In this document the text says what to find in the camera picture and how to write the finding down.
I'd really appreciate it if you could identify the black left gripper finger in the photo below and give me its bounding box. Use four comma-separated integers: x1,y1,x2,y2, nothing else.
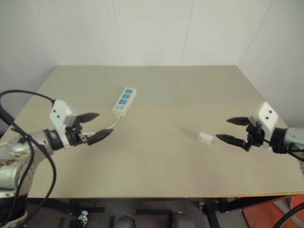
87,129,114,146
76,112,100,124

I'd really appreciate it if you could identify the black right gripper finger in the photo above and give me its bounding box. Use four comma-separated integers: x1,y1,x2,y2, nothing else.
215,134,245,149
226,116,250,126

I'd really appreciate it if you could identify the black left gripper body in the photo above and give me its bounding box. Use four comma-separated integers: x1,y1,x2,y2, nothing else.
64,120,90,147

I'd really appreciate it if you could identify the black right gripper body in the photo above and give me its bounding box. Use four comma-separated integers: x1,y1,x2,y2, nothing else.
243,122,265,152

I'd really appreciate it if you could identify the white plug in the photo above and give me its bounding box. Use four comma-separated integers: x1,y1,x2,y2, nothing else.
197,132,217,146

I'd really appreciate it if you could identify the white power strip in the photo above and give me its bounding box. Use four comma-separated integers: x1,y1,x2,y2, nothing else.
112,87,138,117

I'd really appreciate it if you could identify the dark rounded shape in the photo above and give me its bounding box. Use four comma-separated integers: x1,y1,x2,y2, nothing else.
114,214,136,228

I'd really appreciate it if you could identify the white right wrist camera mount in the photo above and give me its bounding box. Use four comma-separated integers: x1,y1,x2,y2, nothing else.
251,102,279,151

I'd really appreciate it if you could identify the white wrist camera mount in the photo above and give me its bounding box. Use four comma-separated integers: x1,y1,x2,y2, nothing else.
49,99,78,150
251,102,279,151

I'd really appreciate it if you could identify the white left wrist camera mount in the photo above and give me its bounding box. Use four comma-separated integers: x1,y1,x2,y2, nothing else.
49,99,78,150

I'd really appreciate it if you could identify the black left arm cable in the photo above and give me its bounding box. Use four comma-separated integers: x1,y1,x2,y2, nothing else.
0,89,58,228

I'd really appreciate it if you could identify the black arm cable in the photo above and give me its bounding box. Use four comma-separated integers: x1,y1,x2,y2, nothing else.
260,139,304,228
0,89,58,228

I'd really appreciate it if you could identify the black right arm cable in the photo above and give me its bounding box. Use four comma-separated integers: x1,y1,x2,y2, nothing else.
260,139,304,228

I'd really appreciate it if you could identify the black metal table frame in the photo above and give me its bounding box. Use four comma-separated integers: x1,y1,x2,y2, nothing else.
27,193,295,228

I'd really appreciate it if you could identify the silver metal frame bracket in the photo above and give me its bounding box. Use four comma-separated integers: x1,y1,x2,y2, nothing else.
77,209,89,223

